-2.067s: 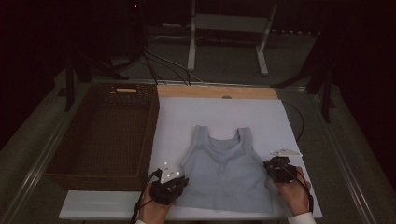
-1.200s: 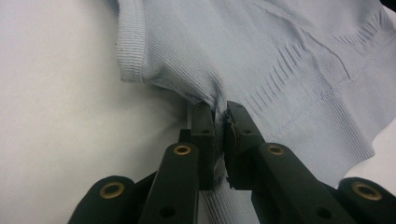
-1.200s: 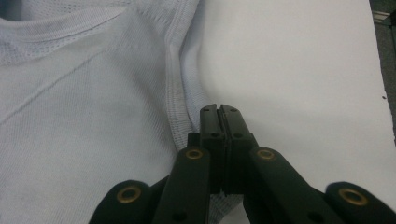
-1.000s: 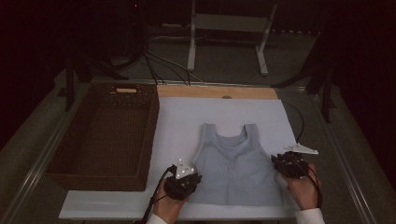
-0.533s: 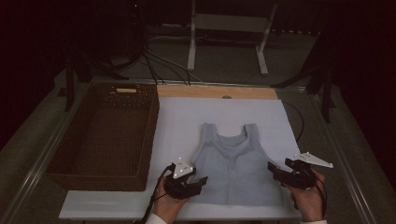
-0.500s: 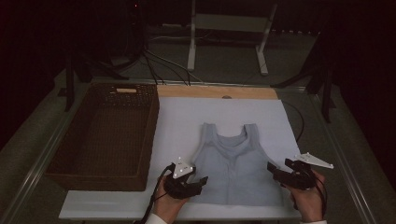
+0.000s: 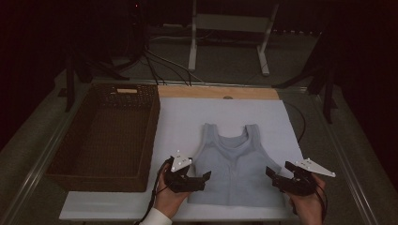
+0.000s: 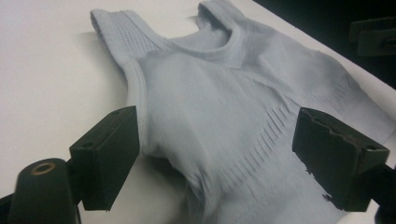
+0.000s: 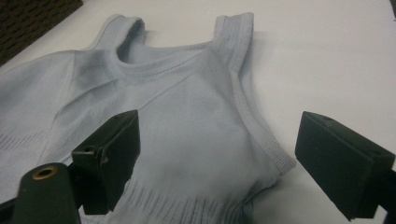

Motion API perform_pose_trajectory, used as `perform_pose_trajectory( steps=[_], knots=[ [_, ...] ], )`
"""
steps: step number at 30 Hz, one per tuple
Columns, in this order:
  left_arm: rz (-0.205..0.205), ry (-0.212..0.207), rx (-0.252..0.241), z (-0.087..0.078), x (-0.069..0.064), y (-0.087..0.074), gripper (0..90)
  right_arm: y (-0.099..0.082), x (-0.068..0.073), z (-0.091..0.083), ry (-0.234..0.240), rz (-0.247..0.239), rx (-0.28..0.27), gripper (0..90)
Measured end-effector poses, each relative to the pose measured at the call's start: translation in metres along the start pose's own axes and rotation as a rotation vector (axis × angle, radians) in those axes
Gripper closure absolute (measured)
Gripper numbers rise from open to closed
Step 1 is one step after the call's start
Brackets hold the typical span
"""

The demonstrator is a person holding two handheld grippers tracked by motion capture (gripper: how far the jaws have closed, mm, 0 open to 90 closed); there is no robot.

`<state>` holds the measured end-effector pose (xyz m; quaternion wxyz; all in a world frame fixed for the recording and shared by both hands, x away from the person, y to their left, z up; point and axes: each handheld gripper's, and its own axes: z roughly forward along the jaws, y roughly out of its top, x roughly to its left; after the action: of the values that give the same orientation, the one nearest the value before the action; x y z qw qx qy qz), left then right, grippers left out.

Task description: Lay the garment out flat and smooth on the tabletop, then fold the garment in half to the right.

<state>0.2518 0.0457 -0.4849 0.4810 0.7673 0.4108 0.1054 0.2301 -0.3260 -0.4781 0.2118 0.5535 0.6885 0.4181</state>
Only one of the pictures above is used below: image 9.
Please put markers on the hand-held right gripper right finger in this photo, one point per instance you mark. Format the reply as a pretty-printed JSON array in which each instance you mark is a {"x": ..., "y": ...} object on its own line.
[{"x": 342, "y": 165}]

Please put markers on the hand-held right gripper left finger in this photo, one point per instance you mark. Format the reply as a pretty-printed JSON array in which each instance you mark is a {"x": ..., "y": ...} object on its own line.
[{"x": 109, "y": 161}]

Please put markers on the light blue tank top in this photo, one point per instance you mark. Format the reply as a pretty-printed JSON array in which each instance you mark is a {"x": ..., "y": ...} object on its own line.
[{"x": 193, "y": 130}]

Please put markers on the brown wicker basket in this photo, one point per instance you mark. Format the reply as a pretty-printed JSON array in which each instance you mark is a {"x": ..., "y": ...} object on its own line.
[{"x": 31, "y": 21}]

